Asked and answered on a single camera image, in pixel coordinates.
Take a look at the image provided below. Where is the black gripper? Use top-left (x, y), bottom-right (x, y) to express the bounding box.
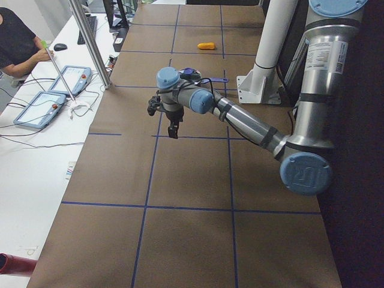
top-left (165, 108), bottom-right (184, 139)

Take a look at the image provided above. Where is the yellow corn cob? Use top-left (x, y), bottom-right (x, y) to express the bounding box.
top-left (197, 42), bottom-right (216, 50)

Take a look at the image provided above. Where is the glass pot lid blue knob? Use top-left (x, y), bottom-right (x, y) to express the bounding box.
top-left (179, 67), bottom-right (202, 82)

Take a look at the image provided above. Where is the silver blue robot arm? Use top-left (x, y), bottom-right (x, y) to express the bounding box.
top-left (147, 1), bottom-right (366, 196)

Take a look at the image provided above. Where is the person's hand on mouse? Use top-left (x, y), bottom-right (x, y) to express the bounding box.
top-left (43, 49), bottom-right (54, 61)

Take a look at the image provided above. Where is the dark blue saucepan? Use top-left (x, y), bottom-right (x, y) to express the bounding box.
top-left (189, 77), bottom-right (229, 89)

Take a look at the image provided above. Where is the black monitor stand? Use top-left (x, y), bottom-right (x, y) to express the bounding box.
top-left (103, 0), bottom-right (129, 32)

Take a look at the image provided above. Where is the near teach pendant tablet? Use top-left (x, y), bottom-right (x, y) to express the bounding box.
top-left (13, 91), bottom-right (66, 129)

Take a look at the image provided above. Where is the black keyboard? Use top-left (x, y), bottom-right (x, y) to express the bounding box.
top-left (77, 15), bottom-right (98, 46)

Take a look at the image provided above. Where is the black computer mouse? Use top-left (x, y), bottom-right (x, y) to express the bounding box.
top-left (53, 43), bottom-right (68, 52)

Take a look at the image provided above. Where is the thin metal rod stand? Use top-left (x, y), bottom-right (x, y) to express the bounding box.
top-left (40, 40), bottom-right (91, 119)

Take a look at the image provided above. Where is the person in black shirt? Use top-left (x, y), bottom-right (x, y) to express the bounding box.
top-left (1, 7), bottom-right (45, 78)

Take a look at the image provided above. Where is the red cylinder object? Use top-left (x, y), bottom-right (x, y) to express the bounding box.
top-left (1, 253), bottom-right (37, 277)

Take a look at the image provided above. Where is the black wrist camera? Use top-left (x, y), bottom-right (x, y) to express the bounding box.
top-left (147, 96), bottom-right (165, 116)

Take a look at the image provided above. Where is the white mounting post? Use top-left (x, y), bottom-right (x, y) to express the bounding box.
top-left (236, 0), bottom-right (298, 105)

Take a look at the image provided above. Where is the aluminium frame post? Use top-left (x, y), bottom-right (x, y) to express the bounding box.
top-left (68, 0), bottom-right (111, 90)

